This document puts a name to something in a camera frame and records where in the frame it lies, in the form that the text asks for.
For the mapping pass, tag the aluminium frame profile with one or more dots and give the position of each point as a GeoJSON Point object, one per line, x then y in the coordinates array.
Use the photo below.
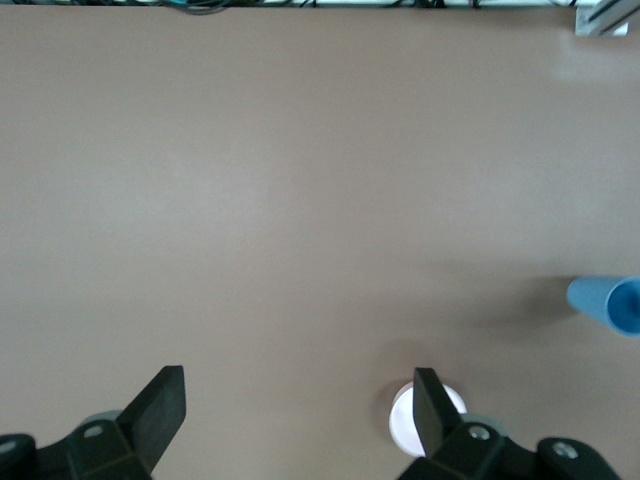
{"type": "Point", "coordinates": [597, 20]}

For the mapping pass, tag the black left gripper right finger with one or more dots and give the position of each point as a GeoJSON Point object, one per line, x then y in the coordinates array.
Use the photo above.
{"type": "Point", "coordinates": [435, 425]}

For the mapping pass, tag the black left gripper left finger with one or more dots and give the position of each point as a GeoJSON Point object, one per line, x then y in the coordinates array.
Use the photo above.
{"type": "Point", "coordinates": [150, 425]}

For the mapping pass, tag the white round cup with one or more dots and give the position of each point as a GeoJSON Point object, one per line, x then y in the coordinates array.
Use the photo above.
{"type": "Point", "coordinates": [402, 422]}

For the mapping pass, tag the blue ribbed plastic cup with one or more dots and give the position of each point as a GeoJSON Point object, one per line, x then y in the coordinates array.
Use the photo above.
{"type": "Point", "coordinates": [592, 300]}

